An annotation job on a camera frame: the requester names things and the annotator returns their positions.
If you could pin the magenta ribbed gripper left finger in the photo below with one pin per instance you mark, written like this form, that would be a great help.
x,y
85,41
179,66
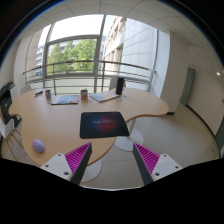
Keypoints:
x,y
70,166

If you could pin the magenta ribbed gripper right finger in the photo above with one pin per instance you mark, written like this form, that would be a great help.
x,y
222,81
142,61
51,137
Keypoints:
x,y
153,166

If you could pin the lilac computer mouse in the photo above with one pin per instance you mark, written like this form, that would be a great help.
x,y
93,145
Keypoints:
x,y
38,146

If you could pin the black galaxy print mouse pad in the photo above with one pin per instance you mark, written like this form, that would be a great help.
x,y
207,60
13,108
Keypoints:
x,y
102,125

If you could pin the wooden curved table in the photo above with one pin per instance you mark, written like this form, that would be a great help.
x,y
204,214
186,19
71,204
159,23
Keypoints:
x,y
58,126

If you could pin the colourful magazine on table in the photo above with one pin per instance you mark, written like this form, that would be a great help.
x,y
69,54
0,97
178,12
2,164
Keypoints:
x,y
65,99

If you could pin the white chair with wooden legs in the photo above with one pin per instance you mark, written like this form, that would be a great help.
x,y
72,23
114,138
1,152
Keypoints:
x,y
7,130

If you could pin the small printed tin can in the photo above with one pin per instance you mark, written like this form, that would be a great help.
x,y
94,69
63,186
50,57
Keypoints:
x,y
84,94

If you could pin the dark patterned mug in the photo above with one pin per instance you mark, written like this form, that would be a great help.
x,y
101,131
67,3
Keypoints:
x,y
48,95

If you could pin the grey green door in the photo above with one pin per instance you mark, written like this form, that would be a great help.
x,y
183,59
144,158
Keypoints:
x,y
188,86

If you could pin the white chair behind table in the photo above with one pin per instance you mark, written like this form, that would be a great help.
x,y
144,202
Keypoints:
x,y
114,81

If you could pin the black speaker box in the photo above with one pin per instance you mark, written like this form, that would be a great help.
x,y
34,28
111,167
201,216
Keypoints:
x,y
119,86

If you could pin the metal balcony railing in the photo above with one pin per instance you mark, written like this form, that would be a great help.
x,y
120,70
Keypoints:
x,y
71,77

